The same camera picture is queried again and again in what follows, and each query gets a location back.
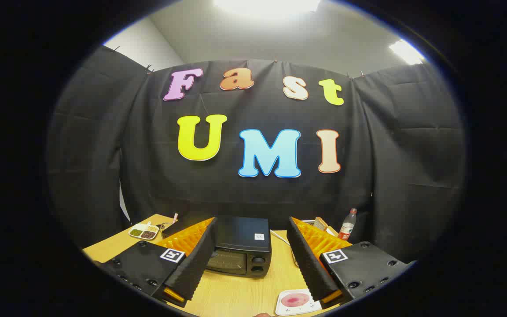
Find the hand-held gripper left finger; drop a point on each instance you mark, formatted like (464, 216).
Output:
(200, 259)

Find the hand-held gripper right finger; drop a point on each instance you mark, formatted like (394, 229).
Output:
(304, 259)

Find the pink ham slice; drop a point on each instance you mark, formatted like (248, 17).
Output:
(295, 300)

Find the black toaster oven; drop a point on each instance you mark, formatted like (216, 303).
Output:
(240, 233)

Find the square white plate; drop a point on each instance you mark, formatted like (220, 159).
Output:
(299, 310)

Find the white pop-up toaster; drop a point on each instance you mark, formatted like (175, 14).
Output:
(330, 230)

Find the red label water bottle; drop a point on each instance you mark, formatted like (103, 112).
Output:
(347, 229)

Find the divided white bean dish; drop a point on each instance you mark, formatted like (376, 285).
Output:
(143, 231)

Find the ceiling light panel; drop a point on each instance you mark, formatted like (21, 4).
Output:
(406, 52)
(266, 4)

